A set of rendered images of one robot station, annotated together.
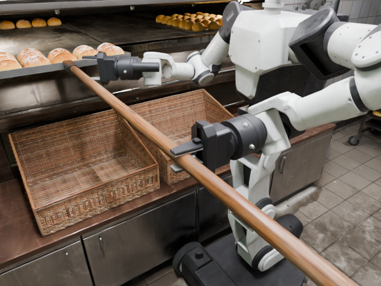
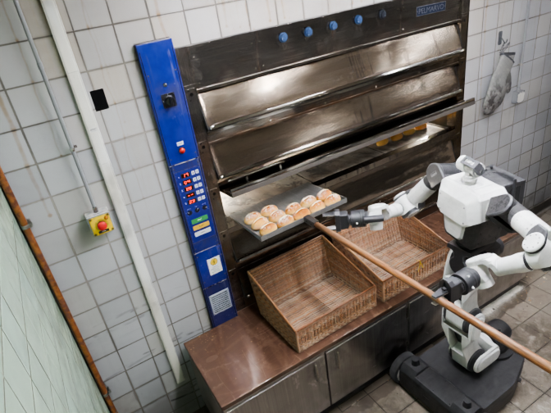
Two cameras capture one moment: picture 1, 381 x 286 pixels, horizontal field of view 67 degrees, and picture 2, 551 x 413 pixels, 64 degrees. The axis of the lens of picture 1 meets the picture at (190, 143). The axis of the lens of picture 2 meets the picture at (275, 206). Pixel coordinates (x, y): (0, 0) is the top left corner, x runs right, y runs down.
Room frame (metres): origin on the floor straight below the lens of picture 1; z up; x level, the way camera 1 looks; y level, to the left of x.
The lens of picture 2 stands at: (-0.83, 0.41, 2.36)
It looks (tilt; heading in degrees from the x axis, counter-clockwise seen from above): 28 degrees down; 7
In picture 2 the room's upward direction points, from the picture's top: 9 degrees counter-clockwise
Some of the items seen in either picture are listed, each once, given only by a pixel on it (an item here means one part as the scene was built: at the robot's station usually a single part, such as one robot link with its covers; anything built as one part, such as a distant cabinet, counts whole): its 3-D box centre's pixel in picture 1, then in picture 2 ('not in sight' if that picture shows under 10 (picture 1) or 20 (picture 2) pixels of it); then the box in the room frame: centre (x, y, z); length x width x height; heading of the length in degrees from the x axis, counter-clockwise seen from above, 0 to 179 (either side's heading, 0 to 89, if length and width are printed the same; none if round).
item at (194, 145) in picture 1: (186, 146); (439, 292); (0.48, 0.01, 1.22); 0.06 x 0.03 x 0.02; 124
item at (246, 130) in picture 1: (222, 143); (456, 287); (0.53, -0.07, 1.20); 0.12 x 0.10 x 0.13; 124
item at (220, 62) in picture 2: not in sight; (343, 31); (1.74, 0.19, 1.99); 1.80 x 0.08 x 0.21; 123
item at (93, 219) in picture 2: not in sight; (100, 221); (0.86, 1.40, 1.46); 0.10 x 0.07 x 0.10; 123
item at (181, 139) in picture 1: (188, 130); (389, 247); (1.51, 0.01, 0.72); 0.56 x 0.49 x 0.28; 124
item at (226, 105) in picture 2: not in sight; (349, 68); (1.72, 0.17, 1.80); 1.79 x 0.11 x 0.19; 123
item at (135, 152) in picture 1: (85, 162); (311, 288); (1.17, 0.51, 0.72); 0.56 x 0.49 x 0.28; 125
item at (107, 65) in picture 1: (115, 68); (347, 220); (1.10, 0.29, 1.20); 0.12 x 0.10 x 0.13; 90
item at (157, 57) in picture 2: not in sight; (154, 193); (1.91, 1.56, 1.07); 1.93 x 0.16 x 2.15; 33
